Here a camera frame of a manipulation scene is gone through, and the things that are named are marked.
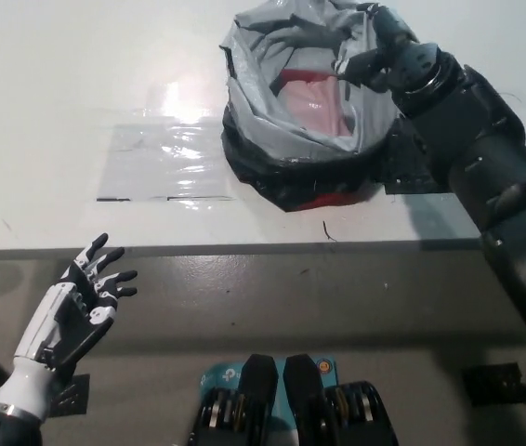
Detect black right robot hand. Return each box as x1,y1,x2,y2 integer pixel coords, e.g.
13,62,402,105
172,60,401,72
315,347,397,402
336,4,467,101

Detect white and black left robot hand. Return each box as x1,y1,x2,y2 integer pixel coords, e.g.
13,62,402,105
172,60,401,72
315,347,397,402
0,233,139,417

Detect grey and black plastic bag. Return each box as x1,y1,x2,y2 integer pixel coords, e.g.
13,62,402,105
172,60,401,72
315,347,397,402
219,2,408,215

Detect red item inside bag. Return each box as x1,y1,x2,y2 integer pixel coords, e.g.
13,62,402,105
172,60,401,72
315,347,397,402
276,68,338,85

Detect black tape square marker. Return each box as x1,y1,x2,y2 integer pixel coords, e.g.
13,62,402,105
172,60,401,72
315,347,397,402
383,118,454,196

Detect teal box with logo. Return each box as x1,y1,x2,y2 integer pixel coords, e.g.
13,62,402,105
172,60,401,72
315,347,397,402
200,356,338,419

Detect long black tape strip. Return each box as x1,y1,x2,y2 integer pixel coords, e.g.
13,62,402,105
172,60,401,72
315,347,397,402
168,195,237,202

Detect clear plastic sheet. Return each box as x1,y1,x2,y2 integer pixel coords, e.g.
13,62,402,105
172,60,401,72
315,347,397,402
98,83,239,203

